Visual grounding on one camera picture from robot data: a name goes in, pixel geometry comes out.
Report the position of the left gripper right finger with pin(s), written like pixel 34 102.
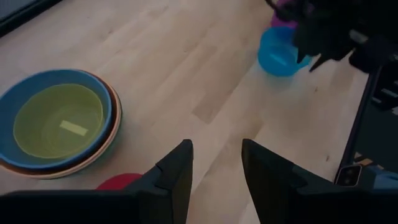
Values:
pixel 273 193

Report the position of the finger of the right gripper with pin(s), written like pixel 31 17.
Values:
pixel 301 55
pixel 320 62

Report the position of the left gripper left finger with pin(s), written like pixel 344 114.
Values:
pixel 168 186

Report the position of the teal plastic bowl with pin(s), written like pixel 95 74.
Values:
pixel 276 60

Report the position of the magenta plastic bowl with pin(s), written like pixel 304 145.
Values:
pixel 280 22

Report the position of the orange plastic bowl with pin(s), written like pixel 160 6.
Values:
pixel 113 102

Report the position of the yellow plastic bowl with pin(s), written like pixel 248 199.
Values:
pixel 46 109

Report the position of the blue plastic bowl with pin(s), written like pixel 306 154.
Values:
pixel 18 93

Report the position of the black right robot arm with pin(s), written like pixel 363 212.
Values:
pixel 379 18

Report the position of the red round object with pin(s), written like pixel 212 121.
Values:
pixel 118 183

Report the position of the large green bowl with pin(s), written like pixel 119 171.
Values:
pixel 118 121

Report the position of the person's leg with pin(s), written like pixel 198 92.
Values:
pixel 385 180

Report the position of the black table edge rail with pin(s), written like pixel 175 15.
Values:
pixel 357 124
pixel 18 20

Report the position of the small black table-level camera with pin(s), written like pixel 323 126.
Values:
pixel 348 175

